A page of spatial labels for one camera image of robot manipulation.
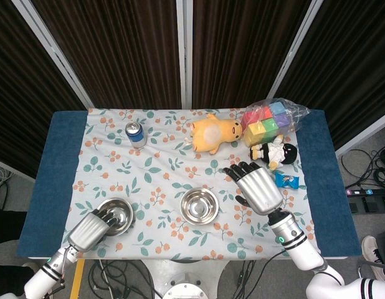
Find black floor cable bundle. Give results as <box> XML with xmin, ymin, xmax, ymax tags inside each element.
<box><xmin>340</xmin><ymin>146</ymin><xmax>385</xmax><ymax>189</ymax></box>
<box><xmin>232</xmin><ymin>260</ymin><xmax>268</xmax><ymax>299</ymax></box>
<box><xmin>86</xmin><ymin>260</ymin><xmax>159</xmax><ymax>299</ymax></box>

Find white floral tablecloth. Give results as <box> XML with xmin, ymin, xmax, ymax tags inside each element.
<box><xmin>60</xmin><ymin>107</ymin><xmax>323</xmax><ymax>261</ymax></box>

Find yellow floor tape strip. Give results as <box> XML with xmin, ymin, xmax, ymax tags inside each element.
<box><xmin>69</xmin><ymin>259</ymin><xmax>86</xmax><ymax>299</ymax></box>

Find yellow plush animal toy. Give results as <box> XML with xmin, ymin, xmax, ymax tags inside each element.
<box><xmin>185</xmin><ymin>113</ymin><xmax>244</xmax><ymax>156</ymax></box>

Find white sneaker black laces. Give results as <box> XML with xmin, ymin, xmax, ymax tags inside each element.
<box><xmin>361</xmin><ymin>235</ymin><xmax>385</xmax><ymax>283</ymax></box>

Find yellow foam block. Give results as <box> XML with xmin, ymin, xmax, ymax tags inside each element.
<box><xmin>244</xmin><ymin>133</ymin><xmax>267</xmax><ymax>147</ymax></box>
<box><xmin>245</xmin><ymin>121</ymin><xmax>268</xmax><ymax>138</ymax></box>

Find blue table mat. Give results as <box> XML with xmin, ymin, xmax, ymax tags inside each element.
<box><xmin>16</xmin><ymin>109</ymin><xmax>363</xmax><ymax>259</ymax></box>

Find black power strip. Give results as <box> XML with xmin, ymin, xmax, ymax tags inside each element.
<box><xmin>345</xmin><ymin>187</ymin><xmax>385</xmax><ymax>197</ymax></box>

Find white partition frame post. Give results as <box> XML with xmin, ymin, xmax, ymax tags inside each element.
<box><xmin>265</xmin><ymin>0</ymin><xmax>325</xmax><ymax>101</ymax></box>
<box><xmin>11</xmin><ymin>0</ymin><xmax>94</xmax><ymax>109</ymax></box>
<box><xmin>176</xmin><ymin>0</ymin><xmax>194</xmax><ymax>110</ymax></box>
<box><xmin>335</xmin><ymin>110</ymin><xmax>385</xmax><ymax>158</ymax></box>
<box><xmin>0</xmin><ymin>157</ymin><xmax>36</xmax><ymax>181</ymax></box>

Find person in black clothing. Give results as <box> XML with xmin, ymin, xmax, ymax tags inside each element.
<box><xmin>0</xmin><ymin>207</ymin><xmax>27</xmax><ymax>247</ymax></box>

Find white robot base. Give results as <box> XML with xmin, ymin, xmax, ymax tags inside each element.
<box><xmin>139</xmin><ymin>260</ymin><xmax>230</xmax><ymax>299</ymax></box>

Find brown corrugated partition panel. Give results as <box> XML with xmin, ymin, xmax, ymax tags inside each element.
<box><xmin>273</xmin><ymin>0</ymin><xmax>385</xmax><ymax>150</ymax></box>
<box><xmin>191</xmin><ymin>0</ymin><xmax>312</xmax><ymax>110</ymax></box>
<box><xmin>0</xmin><ymin>0</ymin><xmax>87</xmax><ymax>178</ymax></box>
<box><xmin>30</xmin><ymin>0</ymin><xmax>183</xmax><ymax>110</ymax></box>

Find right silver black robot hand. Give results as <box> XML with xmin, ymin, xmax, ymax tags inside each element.
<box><xmin>222</xmin><ymin>161</ymin><xmax>284</xmax><ymax>216</ymax></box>

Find blue snack packet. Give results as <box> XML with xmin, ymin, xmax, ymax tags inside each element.
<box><xmin>275</xmin><ymin>172</ymin><xmax>301</xmax><ymax>189</ymax></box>

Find green foam block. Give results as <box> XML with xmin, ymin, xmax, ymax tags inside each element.
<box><xmin>261</xmin><ymin>118</ymin><xmax>280</xmax><ymax>138</ymax></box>

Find light blue foam block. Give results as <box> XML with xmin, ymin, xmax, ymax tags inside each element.
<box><xmin>269</xmin><ymin>102</ymin><xmax>286</xmax><ymax>117</ymax></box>

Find stainless steel bowl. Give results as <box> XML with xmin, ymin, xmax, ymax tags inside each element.
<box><xmin>95</xmin><ymin>197</ymin><xmax>134</xmax><ymax>237</ymax></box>
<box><xmin>179</xmin><ymin>188</ymin><xmax>220</xmax><ymax>226</ymax></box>

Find black-haired plush doll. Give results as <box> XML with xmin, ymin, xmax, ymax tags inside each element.
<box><xmin>249</xmin><ymin>135</ymin><xmax>298</xmax><ymax>171</ymax></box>

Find blue silver soda can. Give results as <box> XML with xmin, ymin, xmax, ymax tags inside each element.
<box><xmin>125</xmin><ymin>121</ymin><xmax>148</xmax><ymax>149</ymax></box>

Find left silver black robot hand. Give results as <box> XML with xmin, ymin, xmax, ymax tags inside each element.
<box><xmin>66</xmin><ymin>209</ymin><xmax>122</xmax><ymax>253</ymax></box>

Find pink foam block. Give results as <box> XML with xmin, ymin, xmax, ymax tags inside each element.
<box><xmin>245</xmin><ymin>106</ymin><xmax>268</xmax><ymax>125</ymax></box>

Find clear plastic bag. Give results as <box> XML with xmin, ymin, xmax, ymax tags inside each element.
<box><xmin>242</xmin><ymin>97</ymin><xmax>311</xmax><ymax>148</ymax></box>

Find purple foam block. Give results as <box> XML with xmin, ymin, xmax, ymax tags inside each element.
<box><xmin>275</xmin><ymin>112</ymin><xmax>295</xmax><ymax>129</ymax></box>

